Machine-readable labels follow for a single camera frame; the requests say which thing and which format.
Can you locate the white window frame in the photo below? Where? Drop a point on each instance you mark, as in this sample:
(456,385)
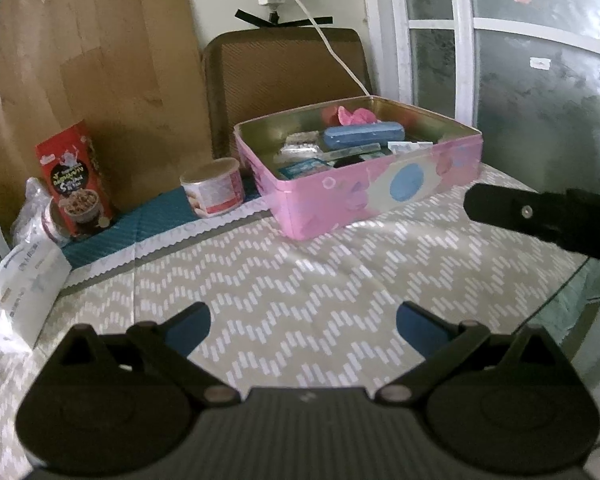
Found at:
(460,35)

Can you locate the clear plastic bag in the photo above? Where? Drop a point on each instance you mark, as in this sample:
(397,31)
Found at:
(32,215)

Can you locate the teal mat white trim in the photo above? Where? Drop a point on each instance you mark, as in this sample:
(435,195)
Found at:
(150,220)

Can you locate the pink plush toy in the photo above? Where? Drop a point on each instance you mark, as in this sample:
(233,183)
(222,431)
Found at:
(355,116)

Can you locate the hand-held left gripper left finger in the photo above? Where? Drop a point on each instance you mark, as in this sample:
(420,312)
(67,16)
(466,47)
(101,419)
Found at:
(192,327)

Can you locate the blue glasses case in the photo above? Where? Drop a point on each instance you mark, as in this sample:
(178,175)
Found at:
(360,135)

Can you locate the beige chevron tablecloth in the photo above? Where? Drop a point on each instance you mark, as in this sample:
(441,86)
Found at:
(305,285)

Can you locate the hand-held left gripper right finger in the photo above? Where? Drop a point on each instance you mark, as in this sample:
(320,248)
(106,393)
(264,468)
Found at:
(420,329)

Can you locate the wooden board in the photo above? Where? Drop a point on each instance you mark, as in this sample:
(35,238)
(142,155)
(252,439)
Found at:
(95,60)

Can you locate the pink tin box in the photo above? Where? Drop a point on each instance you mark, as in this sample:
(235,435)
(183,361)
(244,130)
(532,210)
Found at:
(380,195)

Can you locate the silver printed packet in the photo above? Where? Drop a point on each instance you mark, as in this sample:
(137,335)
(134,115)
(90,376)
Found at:
(300,145)

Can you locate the red cereal box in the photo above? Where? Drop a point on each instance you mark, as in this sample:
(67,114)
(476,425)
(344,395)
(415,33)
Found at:
(72,180)

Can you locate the light blue packet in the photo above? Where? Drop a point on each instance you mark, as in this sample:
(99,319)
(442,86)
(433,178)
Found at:
(300,167)

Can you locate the white paper bag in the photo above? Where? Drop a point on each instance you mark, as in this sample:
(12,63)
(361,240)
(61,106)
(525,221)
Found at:
(20,300)

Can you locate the brown chair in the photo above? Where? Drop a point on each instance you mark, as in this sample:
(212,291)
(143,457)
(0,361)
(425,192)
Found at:
(280,75)

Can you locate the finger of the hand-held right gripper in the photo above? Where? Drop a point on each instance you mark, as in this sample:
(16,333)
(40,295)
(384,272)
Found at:
(530,215)

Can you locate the white tissue packet blue print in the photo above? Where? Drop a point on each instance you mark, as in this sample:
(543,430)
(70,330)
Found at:
(410,146)

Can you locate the white can red label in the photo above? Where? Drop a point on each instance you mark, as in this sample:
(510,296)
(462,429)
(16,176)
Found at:
(212,190)

